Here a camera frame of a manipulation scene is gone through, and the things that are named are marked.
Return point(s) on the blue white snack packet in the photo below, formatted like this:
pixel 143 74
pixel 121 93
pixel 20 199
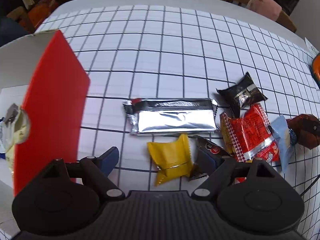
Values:
pixel 2 145

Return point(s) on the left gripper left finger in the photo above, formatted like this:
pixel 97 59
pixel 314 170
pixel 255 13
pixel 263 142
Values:
pixel 95 172

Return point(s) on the silver foil snack bar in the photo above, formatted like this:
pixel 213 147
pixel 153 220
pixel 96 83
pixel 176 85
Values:
pixel 172 116

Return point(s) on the orange green tissue box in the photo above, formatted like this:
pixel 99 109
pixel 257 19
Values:
pixel 315 69

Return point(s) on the yellow snack packet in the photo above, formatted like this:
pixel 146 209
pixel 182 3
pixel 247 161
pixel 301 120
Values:
pixel 172 159

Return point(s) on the white grid tablecloth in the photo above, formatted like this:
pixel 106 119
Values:
pixel 156 51

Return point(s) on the red chip packet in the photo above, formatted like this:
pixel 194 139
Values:
pixel 249 136

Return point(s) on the chocolate lollipop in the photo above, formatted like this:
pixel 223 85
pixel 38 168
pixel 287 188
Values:
pixel 11 116

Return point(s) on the red and white cardboard box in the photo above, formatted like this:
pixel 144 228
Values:
pixel 42 75

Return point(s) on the wooden chair with pink cloth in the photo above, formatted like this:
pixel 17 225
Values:
pixel 269 9

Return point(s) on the light blue snack packet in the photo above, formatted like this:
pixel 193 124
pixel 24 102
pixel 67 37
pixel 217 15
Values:
pixel 282 135

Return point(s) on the brown red snack bag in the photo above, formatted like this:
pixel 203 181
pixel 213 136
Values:
pixel 306 129

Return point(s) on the dark chocolate packet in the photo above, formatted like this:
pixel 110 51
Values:
pixel 209 157

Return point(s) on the black small snack packet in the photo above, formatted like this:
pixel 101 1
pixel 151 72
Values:
pixel 244 93

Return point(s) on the pale yellow snack wrapper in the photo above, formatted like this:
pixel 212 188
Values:
pixel 19 133

